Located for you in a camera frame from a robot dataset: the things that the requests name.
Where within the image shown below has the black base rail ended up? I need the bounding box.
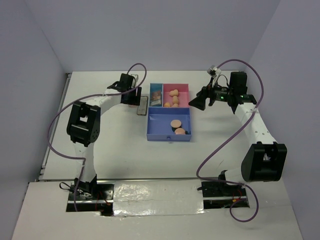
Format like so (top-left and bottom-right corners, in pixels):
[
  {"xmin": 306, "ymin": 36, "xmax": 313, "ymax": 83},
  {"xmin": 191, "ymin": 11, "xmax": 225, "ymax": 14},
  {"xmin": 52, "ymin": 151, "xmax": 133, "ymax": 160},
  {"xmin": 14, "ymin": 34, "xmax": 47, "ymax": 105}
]
[{"xmin": 59, "ymin": 179, "xmax": 249, "ymax": 217}]

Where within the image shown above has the silver tape covered panel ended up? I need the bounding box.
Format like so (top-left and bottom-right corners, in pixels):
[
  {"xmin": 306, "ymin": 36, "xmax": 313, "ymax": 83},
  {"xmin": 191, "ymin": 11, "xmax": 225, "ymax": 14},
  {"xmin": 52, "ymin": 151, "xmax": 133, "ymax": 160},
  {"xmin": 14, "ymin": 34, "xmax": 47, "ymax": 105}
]
[{"xmin": 112, "ymin": 179, "xmax": 205, "ymax": 217}]

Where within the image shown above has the three-colour compartment organizer tray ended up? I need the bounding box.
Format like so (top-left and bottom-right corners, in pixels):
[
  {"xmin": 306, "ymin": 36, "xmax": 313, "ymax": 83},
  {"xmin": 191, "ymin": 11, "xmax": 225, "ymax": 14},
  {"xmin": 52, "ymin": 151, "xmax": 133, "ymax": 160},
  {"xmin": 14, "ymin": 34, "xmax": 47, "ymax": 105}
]
[{"xmin": 146, "ymin": 83, "xmax": 192, "ymax": 142}]

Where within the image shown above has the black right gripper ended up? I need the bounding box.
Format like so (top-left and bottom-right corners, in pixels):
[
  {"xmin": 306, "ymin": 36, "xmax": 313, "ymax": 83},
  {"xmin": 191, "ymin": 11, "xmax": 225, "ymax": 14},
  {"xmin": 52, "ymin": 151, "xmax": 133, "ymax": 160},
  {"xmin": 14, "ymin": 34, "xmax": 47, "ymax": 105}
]
[{"xmin": 189, "ymin": 77, "xmax": 234, "ymax": 111}]

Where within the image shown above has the tan gourd-shaped makeup sponge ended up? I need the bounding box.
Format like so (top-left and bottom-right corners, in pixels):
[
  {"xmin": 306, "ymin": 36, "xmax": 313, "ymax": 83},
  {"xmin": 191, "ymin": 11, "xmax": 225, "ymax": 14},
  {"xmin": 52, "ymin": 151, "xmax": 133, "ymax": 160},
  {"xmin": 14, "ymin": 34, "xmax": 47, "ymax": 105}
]
[{"xmin": 172, "ymin": 96, "xmax": 180, "ymax": 105}]

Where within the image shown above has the aluminium table edge rail left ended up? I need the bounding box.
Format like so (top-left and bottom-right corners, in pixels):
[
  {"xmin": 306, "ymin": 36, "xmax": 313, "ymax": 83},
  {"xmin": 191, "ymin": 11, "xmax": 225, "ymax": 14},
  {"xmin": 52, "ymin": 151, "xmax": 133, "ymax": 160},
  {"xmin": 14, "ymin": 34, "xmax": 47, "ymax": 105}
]
[{"xmin": 35, "ymin": 72, "xmax": 72, "ymax": 182}]

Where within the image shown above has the patterned eyeshadow palette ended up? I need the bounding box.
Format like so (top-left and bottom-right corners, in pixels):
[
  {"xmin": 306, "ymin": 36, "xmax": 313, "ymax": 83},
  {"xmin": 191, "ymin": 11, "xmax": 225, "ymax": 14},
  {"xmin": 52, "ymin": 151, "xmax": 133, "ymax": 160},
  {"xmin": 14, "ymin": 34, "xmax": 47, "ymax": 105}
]
[{"xmin": 150, "ymin": 88, "xmax": 162, "ymax": 101}]

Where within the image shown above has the orange square blush palette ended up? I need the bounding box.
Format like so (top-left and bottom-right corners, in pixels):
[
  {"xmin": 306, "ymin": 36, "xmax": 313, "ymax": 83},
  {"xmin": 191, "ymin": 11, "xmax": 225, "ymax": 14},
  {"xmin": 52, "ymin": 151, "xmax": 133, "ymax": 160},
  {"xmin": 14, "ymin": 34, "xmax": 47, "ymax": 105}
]
[{"xmin": 150, "ymin": 98, "xmax": 162, "ymax": 107}]

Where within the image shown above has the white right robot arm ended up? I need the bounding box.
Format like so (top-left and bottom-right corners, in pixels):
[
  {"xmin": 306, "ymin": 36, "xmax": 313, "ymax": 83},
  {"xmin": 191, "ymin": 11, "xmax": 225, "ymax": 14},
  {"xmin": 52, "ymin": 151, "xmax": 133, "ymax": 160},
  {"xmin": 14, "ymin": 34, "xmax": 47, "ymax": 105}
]
[{"xmin": 188, "ymin": 70, "xmax": 288, "ymax": 196}]

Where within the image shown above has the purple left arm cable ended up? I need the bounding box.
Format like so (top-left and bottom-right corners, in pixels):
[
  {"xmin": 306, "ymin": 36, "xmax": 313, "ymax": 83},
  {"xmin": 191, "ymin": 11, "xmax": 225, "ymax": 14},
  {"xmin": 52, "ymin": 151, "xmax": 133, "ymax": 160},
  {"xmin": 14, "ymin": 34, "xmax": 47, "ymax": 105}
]
[{"xmin": 46, "ymin": 62, "xmax": 147, "ymax": 212}]

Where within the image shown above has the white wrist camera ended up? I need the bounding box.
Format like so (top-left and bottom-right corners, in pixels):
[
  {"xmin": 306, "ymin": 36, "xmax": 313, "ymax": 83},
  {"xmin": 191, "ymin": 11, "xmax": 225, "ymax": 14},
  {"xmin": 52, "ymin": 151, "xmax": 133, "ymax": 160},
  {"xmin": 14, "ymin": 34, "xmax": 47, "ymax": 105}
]
[
  {"xmin": 207, "ymin": 65, "xmax": 222, "ymax": 87},
  {"xmin": 131, "ymin": 74, "xmax": 139, "ymax": 83}
]

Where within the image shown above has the pink round powder puff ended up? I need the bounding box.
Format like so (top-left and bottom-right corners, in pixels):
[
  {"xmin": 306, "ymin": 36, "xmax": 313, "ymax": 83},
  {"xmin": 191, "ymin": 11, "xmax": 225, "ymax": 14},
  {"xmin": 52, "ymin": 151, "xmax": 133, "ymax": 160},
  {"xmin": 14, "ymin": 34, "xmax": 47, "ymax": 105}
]
[{"xmin": 170, "ymin": 119, "xmax": 182, "ymax": 128}]

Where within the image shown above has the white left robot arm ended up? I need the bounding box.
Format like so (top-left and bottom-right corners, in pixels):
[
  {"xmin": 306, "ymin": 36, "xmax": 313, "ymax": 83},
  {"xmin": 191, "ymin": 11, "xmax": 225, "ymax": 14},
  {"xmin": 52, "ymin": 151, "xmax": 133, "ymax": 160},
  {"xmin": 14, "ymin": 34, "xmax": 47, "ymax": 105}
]
[{"xmin": 66, "ymin": 73, "xmax": 142, "ymax": 200}]

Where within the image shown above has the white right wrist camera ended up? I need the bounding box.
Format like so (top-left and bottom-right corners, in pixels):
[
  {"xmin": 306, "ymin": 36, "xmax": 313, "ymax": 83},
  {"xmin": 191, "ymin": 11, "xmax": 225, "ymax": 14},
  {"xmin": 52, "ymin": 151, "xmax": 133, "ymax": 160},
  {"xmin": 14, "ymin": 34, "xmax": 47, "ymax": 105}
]
[{"xmin": 207, "ymin": 65, "xmax": 222, "ymax": 87}]

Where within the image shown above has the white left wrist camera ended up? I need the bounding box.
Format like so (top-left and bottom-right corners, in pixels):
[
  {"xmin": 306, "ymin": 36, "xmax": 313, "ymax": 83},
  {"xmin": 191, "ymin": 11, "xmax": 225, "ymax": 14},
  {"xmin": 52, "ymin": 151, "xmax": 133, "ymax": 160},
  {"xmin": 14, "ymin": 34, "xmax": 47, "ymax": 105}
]
[{"xmin": 131, "ymin": 74, "xmax": 139, "ymax": 83}]

